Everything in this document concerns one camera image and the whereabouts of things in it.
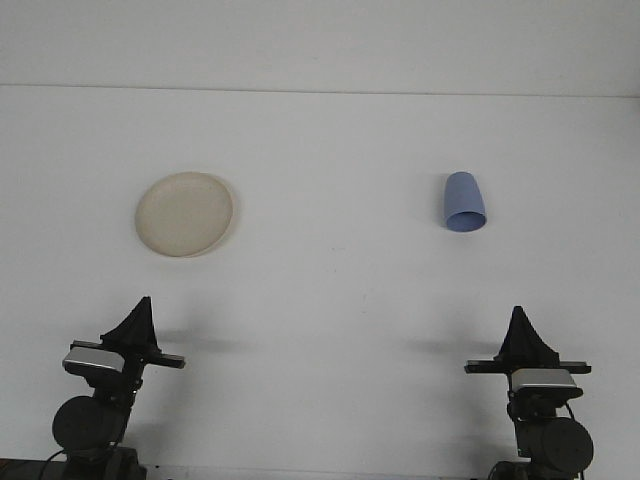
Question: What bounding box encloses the pale blue cup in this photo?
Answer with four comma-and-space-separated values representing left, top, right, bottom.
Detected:
439, 171, 489, 234

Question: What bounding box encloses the pale round plate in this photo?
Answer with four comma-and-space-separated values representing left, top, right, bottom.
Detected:
134, 171, 240, 260

